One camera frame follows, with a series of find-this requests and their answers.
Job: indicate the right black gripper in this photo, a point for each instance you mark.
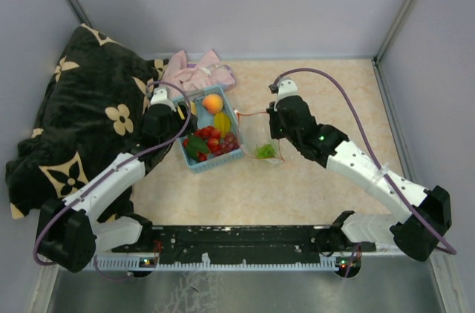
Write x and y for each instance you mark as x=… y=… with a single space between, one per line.
x=273 y=114

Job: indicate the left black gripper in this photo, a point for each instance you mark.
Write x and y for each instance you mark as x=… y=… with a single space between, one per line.
x=182 y=107

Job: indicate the green grape bunch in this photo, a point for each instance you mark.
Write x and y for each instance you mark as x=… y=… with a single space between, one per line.
x=265 y=151

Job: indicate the clear zip top bag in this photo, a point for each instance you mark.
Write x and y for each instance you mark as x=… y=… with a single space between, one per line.
x=254 y=129

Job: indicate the red strawberry bunch with leaves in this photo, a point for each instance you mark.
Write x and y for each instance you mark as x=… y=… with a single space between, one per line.
x=203 y=144

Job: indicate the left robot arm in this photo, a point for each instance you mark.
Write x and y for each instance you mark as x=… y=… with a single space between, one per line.
x=69 y=232

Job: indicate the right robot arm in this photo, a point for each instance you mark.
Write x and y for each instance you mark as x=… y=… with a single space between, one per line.
x=417 y=217

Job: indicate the yellow pear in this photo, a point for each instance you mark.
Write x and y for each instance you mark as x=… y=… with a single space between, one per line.
x=193 y=108

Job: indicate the light blue plastic basket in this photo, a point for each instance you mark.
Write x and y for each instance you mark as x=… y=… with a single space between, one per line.
x=204 y=118

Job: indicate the orange peach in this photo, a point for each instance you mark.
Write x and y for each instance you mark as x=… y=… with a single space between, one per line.
x=213 y=103

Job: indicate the yellow starfruit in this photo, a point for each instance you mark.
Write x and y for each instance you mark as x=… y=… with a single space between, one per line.
x=223 y=123

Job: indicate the purple grape bunch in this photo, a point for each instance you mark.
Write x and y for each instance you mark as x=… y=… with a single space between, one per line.
x=229 y=144

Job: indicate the pink cloth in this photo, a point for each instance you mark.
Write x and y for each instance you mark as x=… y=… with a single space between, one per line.
x=191 y=76

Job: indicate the black floral plush blanket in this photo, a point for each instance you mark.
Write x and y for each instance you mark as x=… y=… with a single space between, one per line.
x=92 y=110

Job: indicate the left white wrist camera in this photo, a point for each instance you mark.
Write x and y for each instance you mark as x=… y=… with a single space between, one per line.
x=160 y=96

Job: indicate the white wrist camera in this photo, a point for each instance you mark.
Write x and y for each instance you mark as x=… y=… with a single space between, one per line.
x=284 y=88
x=160 y=96

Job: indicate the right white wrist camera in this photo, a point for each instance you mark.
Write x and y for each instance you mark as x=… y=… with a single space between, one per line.
x=284 y=88

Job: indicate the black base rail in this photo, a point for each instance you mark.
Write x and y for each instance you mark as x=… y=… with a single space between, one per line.
x=226 y=245

